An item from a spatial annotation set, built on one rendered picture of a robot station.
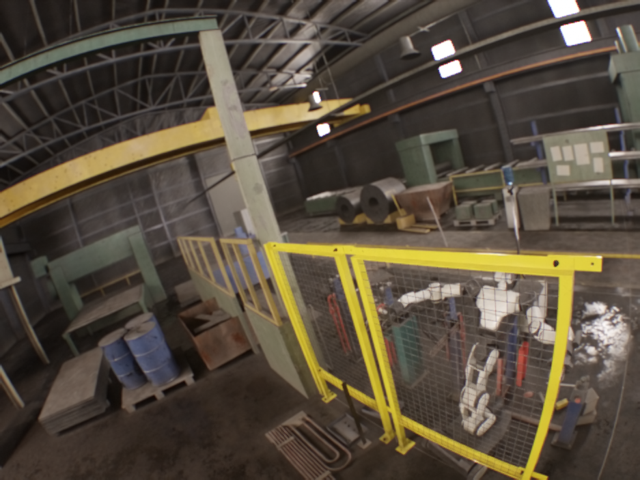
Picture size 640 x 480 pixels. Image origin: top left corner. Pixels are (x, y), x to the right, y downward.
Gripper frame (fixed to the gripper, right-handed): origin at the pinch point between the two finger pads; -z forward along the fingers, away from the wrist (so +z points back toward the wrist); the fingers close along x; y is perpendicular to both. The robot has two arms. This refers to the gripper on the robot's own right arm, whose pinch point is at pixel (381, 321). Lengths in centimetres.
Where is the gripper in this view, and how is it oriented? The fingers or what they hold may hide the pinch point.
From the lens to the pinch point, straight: 196.2
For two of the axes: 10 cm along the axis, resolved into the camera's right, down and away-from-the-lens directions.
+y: 3.9, 8.8, 2.6
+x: 5.1, 0.3, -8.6
